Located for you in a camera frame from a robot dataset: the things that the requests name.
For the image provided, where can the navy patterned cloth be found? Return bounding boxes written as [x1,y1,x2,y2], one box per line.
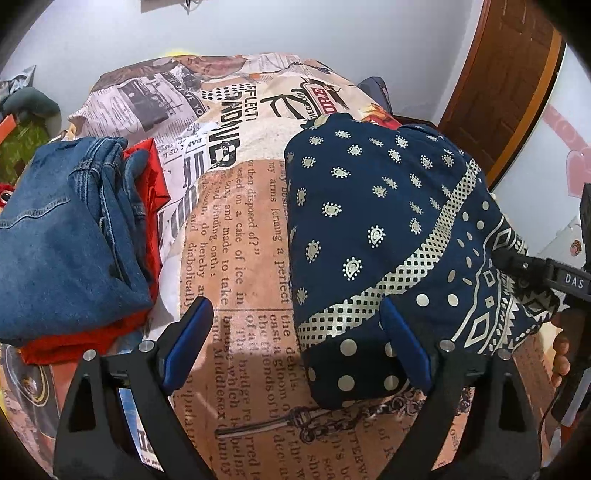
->
[285,113,560,409]

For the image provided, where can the person's right hand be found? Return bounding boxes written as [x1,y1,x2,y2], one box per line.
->
[551,310,571,388]

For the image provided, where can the red folded garment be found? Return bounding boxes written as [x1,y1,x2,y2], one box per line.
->
[20,138,170,365]

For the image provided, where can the blue denim jeans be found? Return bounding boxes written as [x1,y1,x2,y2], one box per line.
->
[1,137,152,346]

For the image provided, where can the newspaper print bed sheet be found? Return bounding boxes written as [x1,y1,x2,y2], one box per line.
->
[0,52,555,480]

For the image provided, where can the red plush toy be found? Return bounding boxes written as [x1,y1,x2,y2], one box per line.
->
[0,183,14,211]

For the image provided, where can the wooden door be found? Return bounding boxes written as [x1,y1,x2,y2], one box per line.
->
[440,0,565,186]

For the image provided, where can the grey blue backpack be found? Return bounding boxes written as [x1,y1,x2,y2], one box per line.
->
[358,76,393,115]

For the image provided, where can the green patterned bag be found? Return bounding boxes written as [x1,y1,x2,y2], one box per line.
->
[0,120,49,184]

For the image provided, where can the orange box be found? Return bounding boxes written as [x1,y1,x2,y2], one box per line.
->
[0,114,17,143]

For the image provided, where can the dark teal plush cushion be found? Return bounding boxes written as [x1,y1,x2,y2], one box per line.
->
[1,87,60,119]

